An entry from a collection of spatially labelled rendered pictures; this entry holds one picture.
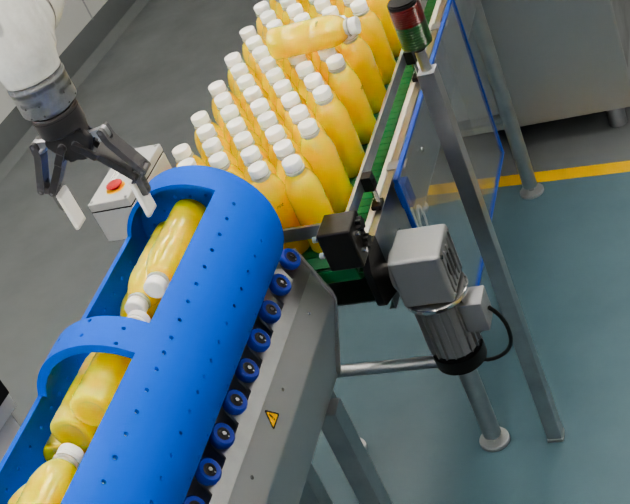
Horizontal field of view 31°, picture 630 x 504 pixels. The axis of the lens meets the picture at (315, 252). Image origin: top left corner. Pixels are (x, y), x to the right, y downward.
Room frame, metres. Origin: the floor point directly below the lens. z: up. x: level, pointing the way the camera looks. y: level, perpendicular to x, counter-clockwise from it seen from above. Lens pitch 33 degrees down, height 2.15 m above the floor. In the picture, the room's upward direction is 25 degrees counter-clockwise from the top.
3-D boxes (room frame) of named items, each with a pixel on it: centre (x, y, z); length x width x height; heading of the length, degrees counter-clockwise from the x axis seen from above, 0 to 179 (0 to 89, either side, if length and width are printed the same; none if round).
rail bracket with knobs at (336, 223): (1.82, -0.06, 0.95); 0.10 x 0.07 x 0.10; 62
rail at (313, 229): (1.95, 0.10, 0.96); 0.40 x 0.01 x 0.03; 62
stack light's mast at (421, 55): (2.04, -0.36, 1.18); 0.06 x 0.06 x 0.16
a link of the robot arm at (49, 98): (1.63, 0.27, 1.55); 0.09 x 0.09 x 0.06
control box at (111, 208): (2.20, 0.30, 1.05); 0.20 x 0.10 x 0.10; 152
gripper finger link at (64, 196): (1.66, 0.33, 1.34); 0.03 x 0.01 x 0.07; 152
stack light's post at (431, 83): (2.04, -0.36, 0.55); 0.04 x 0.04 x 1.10; 62
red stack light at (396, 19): (2.04, -0.36, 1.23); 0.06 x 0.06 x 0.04
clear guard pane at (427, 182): (2.31, -0.40, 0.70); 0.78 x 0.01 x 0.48; 152
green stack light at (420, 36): (2.04, -0.36, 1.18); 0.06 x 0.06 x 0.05
